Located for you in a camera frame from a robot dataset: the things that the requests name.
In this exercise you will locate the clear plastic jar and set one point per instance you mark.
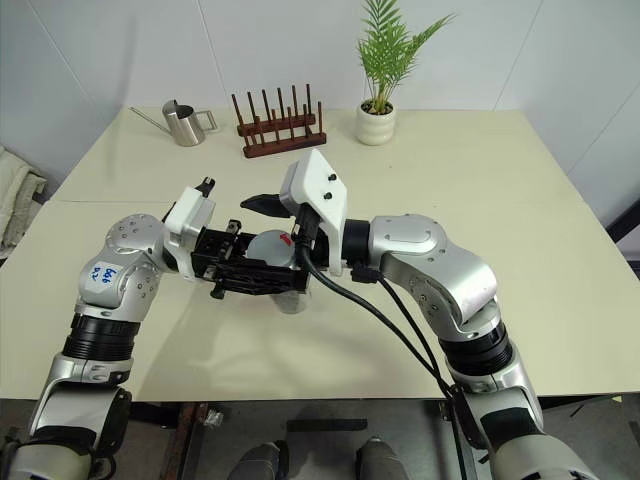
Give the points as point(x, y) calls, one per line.
point(290, 302)

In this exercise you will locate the white ribbed plant pot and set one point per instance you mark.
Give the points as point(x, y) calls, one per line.
point(375, 125)

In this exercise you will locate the dark rounded shape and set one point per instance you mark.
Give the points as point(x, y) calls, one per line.
point(262, 462)
point(377, 460)

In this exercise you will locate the black flat bar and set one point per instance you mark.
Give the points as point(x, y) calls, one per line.
point(325, 424)

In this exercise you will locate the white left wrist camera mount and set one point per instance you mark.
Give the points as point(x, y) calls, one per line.
point(187, 220)

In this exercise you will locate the green fern plant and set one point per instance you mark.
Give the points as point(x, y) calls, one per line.
point(385, 50)

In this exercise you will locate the small crumpled plastic bag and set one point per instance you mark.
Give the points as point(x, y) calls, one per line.
point(214, 418)

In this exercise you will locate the crumpled white cloth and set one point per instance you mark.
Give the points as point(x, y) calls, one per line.
point(15, 195)

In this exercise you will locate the clear plastic cup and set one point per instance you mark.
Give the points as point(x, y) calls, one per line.
point(270, 247)

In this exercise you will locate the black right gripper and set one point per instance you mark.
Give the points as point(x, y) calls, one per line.
point(320, 246)

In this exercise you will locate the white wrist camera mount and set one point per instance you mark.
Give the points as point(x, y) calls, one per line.
point(187, 220)
point(315, 177)

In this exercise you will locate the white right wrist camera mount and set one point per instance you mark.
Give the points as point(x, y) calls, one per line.
point(315, 177)

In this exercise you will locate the black metal stand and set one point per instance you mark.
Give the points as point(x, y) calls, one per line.
point(625, 225)

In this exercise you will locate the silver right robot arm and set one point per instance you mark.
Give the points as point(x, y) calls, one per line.
point(450, 270)

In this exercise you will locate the stainless steel watering can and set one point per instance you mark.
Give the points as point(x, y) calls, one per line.
point(182, 122)

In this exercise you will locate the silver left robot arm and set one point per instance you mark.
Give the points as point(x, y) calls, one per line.
point(115, 260)

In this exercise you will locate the rusty metal beam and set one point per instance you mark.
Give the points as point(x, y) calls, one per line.
point(192, 440)

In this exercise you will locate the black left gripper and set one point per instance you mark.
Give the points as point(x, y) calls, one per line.
point(212, 250)

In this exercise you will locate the dark wooden peg rack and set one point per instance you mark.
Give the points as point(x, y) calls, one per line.
point(280, 137)

